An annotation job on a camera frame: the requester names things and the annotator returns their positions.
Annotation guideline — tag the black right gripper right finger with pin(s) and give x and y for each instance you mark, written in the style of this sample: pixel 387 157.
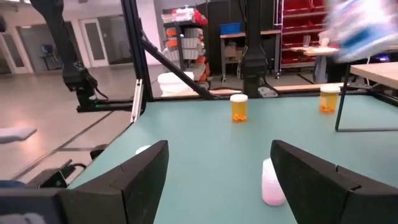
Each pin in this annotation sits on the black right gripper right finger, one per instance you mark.
pixel 326 196

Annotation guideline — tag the amber pill bottle white cap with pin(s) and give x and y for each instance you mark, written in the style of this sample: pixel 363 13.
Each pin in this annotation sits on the amber pill bottle white cap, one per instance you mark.
pixel 238 107
pixel 329 99

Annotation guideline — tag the translucent white bottle pink powder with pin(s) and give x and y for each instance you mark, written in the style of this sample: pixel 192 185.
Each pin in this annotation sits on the translucent white bottle pink powder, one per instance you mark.
pixel 270 186

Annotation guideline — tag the red bin storage rack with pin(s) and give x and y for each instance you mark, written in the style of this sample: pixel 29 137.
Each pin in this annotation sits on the red bin storage rack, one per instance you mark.
pixel 301 31

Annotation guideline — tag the light wooden table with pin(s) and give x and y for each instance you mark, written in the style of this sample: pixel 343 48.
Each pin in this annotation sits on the light wooden table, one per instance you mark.
pixel 314 50

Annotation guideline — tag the storage rack with bins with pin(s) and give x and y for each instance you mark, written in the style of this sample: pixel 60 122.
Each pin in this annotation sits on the storage rack with bins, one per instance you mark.
pixel 186 40

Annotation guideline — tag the wooden shelf black metal frame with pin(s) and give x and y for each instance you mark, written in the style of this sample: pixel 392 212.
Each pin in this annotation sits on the wooden shelf black metal frame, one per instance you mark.
pixel 376 73

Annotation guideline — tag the wooden workbench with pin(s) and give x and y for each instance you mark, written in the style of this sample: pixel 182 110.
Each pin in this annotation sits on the wooden workbench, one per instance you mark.
pixel 270 32

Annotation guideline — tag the white Melatonin bottle blue label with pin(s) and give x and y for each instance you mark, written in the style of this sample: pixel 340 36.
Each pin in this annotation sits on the white Melatonin bottle blue label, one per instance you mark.
pixel 363 31

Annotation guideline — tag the white door with window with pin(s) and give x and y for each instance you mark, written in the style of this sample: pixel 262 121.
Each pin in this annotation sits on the white door with window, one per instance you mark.
pixel 93 42

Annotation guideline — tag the green table mat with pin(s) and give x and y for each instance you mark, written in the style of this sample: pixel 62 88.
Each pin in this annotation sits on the green table mat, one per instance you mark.
pixel 217 149

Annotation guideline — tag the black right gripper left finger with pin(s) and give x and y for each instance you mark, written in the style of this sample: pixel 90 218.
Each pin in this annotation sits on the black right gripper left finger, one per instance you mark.
pixel 124 193

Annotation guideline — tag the white Excedrin bottle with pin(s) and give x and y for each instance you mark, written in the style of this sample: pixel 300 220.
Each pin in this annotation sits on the white Excedrin bottle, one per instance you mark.
pixel 141 150

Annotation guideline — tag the white plastic container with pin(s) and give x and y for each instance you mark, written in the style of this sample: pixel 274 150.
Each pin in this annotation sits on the white plastic container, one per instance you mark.
pixel 174 84

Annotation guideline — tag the silver aluminium bar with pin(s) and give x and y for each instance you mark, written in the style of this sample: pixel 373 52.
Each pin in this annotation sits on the silver aluminium bar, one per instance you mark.
pixel 136 99

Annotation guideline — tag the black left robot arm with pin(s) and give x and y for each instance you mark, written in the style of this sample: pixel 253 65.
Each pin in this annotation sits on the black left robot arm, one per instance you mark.
pixel 255 68

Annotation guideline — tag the blue plastic bin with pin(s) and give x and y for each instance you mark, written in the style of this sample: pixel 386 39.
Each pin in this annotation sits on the blue plastic bin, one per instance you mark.
pixel 230 28

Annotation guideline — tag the black cabinet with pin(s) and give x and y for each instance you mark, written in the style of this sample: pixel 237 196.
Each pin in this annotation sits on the black cabinet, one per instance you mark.
pixel 217 18

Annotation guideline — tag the black aluminium table frame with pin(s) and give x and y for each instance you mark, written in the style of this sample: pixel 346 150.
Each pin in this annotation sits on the black aluminium table frame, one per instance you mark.
pixel 136 46

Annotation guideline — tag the blue office chair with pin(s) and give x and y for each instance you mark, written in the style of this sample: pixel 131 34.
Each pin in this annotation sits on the blue office chair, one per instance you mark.
pixel 49 56

